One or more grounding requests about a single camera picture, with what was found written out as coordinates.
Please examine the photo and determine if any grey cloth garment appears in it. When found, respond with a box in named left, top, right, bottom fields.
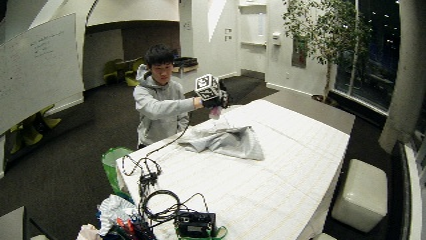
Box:
left=177, top=105, right=267, bottom=162

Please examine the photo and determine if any white cube with black markers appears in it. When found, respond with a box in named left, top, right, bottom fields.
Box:
left=195, top=73, right=223, bottom=101

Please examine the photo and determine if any the person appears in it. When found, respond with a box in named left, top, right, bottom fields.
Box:
left=132, top=44, right=207, bottom=150

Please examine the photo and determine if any white door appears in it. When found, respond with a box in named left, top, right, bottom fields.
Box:
left=237, top=3, right=269, bottom=75

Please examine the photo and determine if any green chair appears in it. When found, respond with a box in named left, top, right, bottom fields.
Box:
left=103, top=58, right=127, bottom=85
left=124, top=57, right=147, bottom=88
left=7, top=104, right=63, bottom=148

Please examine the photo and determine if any white tablecloth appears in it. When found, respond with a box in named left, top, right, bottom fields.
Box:
left=115, top=98, right=352, bottom=240

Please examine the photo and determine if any tall indoor tree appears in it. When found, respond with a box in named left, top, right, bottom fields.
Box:
left=281, top=0, right=373, bottom=104

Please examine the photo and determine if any black electronic box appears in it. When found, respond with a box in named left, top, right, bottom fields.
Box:
left=175, top=211, right=219, bottom=239

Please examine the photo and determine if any white crumpled plastic bag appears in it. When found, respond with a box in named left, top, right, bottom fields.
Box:
left=96, top=194, right=140, bottom=237

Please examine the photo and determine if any white square ottoman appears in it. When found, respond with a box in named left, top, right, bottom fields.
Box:
left=330, top=158, right=389, bottom=234

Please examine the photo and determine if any white whiteboard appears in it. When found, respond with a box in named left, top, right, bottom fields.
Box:
left=0, top=12, right=87, bottom=136

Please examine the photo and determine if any dark bundle with coloured items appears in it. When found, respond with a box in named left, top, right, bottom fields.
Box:
left=107, top=215, right=157, bottom=240

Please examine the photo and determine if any pale cloth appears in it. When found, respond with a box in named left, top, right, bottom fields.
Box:
left=76, top=223, right=104, bottom=240

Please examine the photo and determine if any grey side table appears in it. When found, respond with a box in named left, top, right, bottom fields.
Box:
left=0, top=205, right=30, bottom=240

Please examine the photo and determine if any thin black glove cable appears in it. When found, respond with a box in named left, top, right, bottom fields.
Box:
left=121, top=111, right=193, bottom=198

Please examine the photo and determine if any dark wall picture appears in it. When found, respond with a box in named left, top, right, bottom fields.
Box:
left=291, top=35, right=309, bottom=69

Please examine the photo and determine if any coiled black cable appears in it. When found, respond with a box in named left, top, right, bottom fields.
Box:
left=139, top=189, right=211, bottom=228

